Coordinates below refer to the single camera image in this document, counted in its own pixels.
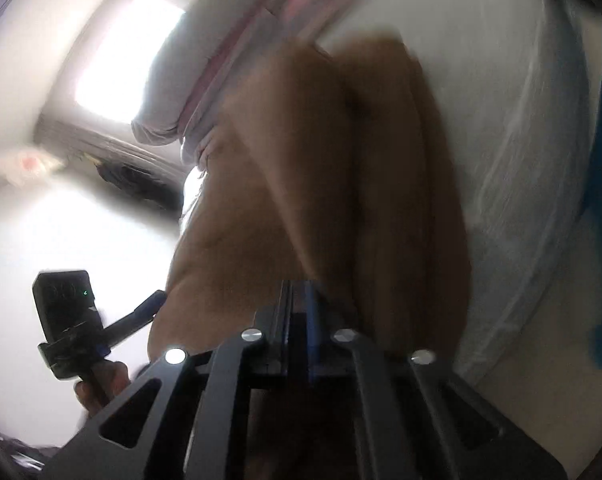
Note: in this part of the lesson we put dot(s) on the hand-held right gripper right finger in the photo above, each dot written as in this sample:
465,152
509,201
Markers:
313,330

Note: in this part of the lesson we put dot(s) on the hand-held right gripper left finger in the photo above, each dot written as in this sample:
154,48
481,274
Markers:
281,330

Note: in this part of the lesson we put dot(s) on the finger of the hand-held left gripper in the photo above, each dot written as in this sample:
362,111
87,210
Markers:
136,312

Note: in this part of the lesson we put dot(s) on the brown jacket with fleece collar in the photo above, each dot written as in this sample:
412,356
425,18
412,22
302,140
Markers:
306,185

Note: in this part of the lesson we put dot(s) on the dark hanging clothes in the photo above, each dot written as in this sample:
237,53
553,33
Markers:
141,185

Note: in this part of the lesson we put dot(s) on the person's left hand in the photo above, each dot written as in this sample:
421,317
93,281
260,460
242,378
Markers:
113,382

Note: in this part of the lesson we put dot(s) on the grey window curtain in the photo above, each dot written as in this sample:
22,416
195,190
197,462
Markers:
81,140

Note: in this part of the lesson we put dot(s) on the grey folded quilt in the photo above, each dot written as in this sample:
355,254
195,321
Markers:
181,75

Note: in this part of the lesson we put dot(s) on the stack of folded blankets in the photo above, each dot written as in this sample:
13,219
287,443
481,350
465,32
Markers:
216,75

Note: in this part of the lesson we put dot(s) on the bed with grey checked sheet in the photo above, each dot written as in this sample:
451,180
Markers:
481,110

